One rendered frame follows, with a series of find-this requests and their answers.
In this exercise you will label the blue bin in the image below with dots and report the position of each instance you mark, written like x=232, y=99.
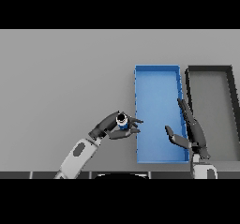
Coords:
x=159, y=115

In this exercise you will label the dark grey bin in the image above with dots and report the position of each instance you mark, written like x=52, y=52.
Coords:
x=212, y=115

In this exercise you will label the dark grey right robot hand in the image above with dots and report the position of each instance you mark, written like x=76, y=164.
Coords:
x=194, y=134

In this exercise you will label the blue pipe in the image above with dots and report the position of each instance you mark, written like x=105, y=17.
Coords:
x=122, y=122

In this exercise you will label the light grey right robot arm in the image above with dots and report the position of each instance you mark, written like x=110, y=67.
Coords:
x=202, y=169

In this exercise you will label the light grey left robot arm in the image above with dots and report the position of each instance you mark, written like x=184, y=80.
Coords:
x=77, y=156

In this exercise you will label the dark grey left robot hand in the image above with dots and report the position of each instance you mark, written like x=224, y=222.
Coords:
x=108, y=125

